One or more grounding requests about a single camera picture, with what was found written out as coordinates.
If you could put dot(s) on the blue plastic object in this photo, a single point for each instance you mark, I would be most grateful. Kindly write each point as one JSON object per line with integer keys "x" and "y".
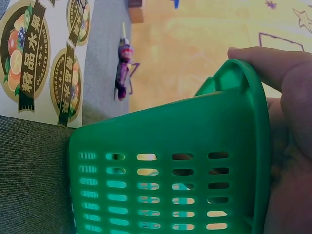
{"x": 176, "y": 3}

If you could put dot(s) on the purple wrapped lollipop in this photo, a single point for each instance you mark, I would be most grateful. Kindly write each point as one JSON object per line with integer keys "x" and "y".
{"x": 124, "y": 65}

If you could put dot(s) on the person's right hand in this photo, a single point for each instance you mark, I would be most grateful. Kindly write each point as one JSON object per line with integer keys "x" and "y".
{"x": 290, "y": 146}

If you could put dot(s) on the green plastic basket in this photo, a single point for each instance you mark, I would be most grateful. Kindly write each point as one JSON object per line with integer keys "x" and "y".
{"x": 170, "y": 146}

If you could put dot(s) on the brown cardboard box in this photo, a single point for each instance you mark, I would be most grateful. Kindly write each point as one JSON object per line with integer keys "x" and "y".
{"x": 136, "y": 11}

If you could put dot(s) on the white fruit print box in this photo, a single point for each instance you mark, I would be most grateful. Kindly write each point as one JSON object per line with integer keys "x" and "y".
{"x": 41, "y": 58}

